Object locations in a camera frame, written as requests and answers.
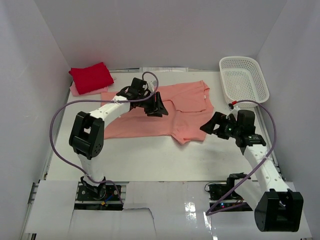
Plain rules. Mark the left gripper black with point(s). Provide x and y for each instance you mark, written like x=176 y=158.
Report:
x=157 y=106

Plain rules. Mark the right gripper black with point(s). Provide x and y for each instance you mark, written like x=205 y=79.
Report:
x=209 y=126

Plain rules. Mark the salmon pink t shirt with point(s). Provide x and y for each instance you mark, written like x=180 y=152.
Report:
x=188 y=105

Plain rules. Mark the white perforated plastic basket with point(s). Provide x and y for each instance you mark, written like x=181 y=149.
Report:
x=241 y=78

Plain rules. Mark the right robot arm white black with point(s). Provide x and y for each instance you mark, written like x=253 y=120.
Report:
x=277 y=208

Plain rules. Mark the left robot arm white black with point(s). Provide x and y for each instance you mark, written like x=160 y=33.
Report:
x=87 y=134

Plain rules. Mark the white paper sheet at back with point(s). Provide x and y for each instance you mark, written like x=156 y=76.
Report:
x=164 y=69

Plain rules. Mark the folded red t shirt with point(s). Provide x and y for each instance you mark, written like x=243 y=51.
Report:
x=90 y=80

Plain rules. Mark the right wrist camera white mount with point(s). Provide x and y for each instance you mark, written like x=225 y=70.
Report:
x=234 y=109

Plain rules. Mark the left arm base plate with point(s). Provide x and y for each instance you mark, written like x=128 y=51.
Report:
x=103 y=197

